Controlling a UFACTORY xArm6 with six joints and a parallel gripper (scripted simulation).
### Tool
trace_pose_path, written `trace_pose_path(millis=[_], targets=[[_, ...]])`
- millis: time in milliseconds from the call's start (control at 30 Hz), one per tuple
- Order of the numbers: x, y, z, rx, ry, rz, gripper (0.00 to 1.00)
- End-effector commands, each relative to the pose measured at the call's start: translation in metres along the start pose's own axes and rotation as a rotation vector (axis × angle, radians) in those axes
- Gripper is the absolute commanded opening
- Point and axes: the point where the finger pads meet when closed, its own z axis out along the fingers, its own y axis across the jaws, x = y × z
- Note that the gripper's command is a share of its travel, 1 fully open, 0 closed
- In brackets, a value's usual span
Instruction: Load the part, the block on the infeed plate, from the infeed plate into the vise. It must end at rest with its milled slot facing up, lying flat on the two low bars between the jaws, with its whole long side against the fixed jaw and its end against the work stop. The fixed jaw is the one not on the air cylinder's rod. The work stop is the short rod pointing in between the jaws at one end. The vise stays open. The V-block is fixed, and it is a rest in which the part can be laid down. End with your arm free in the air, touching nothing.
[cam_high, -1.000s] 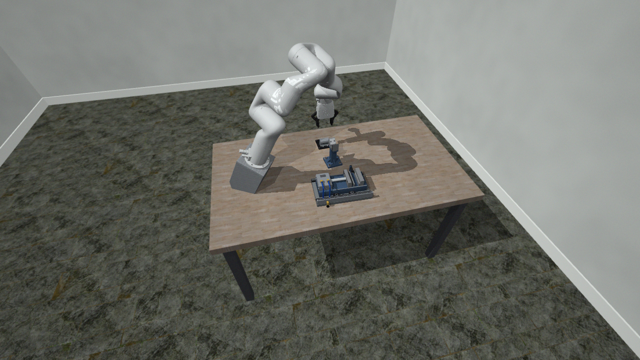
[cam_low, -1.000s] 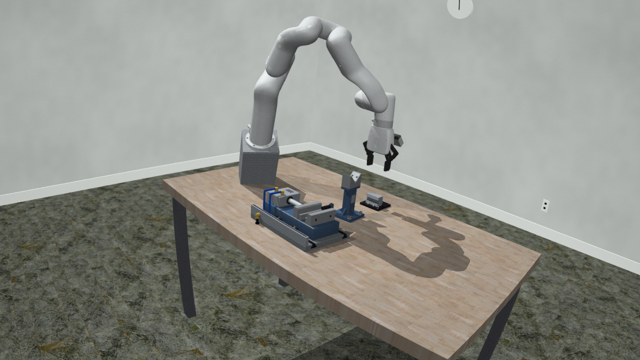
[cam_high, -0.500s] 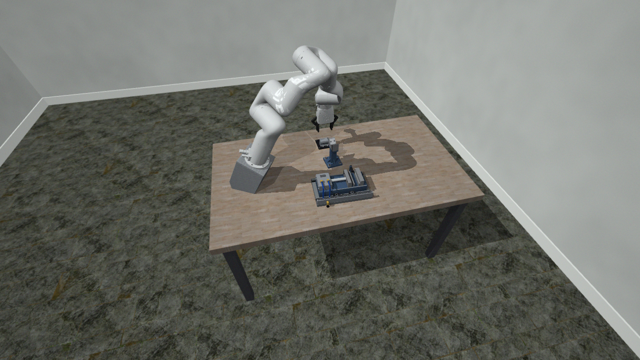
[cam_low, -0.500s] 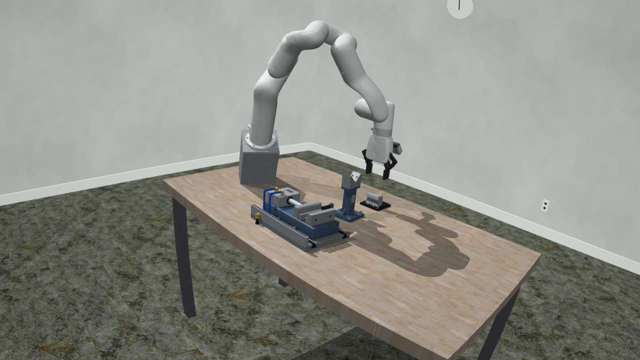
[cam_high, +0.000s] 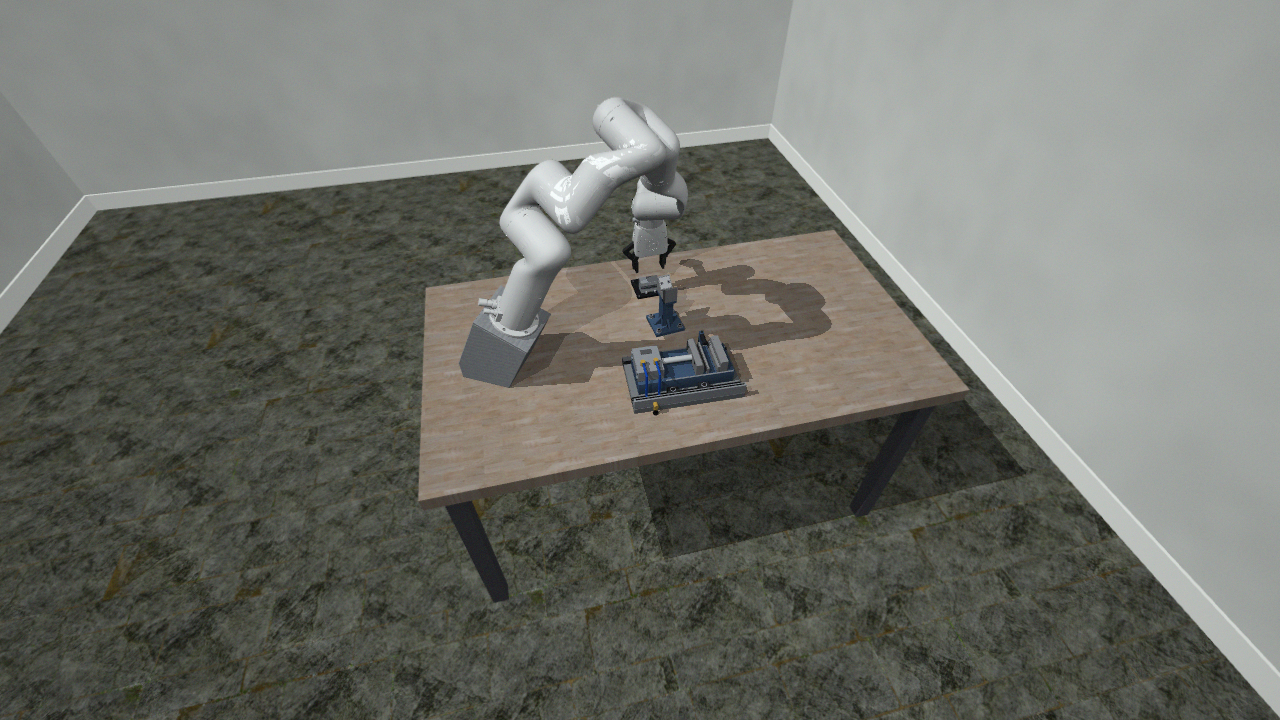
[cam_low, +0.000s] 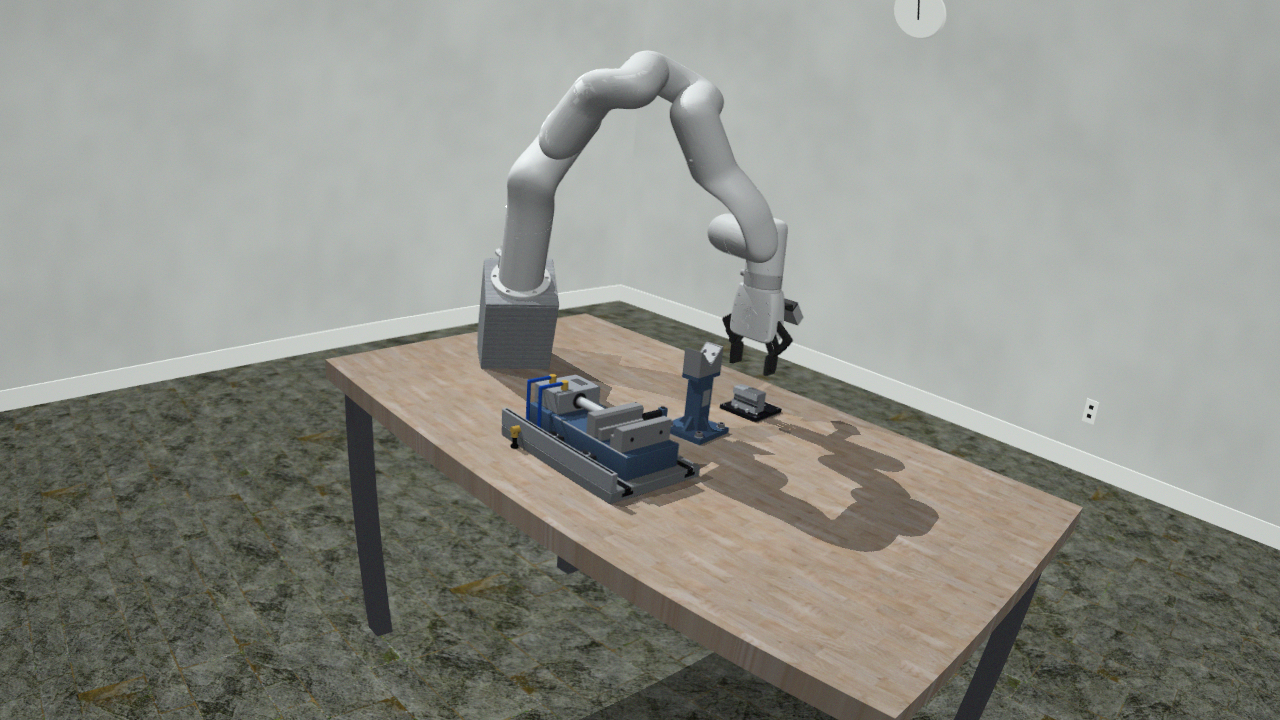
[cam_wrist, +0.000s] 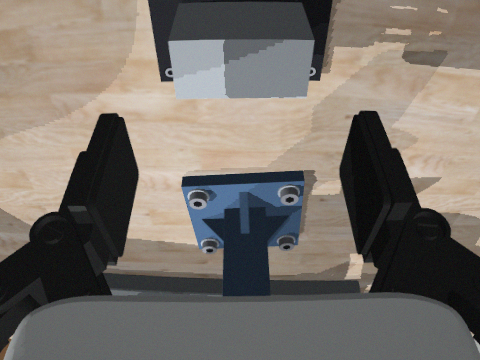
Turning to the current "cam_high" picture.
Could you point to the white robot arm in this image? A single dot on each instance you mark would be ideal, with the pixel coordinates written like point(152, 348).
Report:
point(641, 142)

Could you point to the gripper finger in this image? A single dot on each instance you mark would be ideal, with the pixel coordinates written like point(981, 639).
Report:
point(631, 256)
point(662, 259)

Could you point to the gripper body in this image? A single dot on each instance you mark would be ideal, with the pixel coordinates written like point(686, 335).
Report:
point(650, 243)

